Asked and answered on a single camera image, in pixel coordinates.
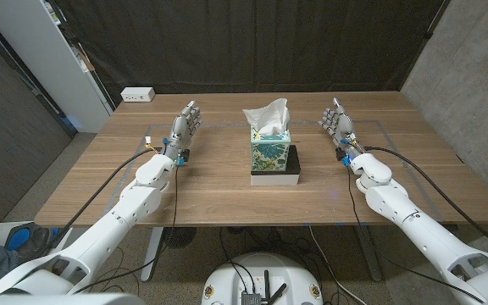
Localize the grey table leg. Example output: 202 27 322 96
353 225 384 283

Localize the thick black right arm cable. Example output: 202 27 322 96
364 146 488 258

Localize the black floor cable tangle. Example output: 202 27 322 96
226 226 328 293

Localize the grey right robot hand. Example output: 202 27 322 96
318 97 366 160

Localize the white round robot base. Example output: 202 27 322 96
201 252 324 305

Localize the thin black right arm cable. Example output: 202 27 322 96
346 167 487 304

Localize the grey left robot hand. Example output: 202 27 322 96
162 100 203 160

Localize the black round ribbed disc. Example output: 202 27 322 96
162 227 197 249

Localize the black backdrop curtain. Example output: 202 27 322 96
53 0 451 107

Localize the black shoe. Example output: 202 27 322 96
14 223 55 262

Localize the white table leg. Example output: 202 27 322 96
140 227 164 284

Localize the teal floral tissue box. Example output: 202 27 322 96
250 128 291 172

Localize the black and white tray block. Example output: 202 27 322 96
250 144 302 186

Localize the white robot torso edge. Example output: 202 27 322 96
0 292 146 305

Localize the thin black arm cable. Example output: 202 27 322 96
346 167 487 304
72 163 181 296

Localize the white power strip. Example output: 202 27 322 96
119 86 156 103

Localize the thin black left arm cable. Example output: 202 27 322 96
72 163 181 296

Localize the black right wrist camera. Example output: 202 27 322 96
335 147 352 169

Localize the black slanted antenna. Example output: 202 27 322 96
269 282 288 305

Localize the white cabinet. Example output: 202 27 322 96
0 0 114 134

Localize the white floor cable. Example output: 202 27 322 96
307 224 369 305

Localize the black radio module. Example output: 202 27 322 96
241 291 263 305

